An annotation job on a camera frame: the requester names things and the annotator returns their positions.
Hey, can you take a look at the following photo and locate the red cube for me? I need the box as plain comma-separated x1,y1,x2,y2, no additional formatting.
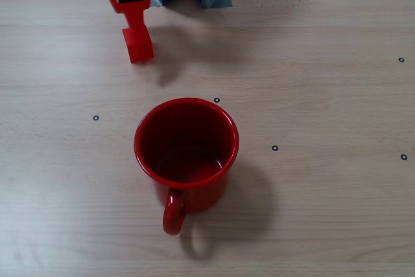
121,26,154,65

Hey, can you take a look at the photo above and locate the red enamel mug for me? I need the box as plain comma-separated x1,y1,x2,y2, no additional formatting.
134,97,241,236

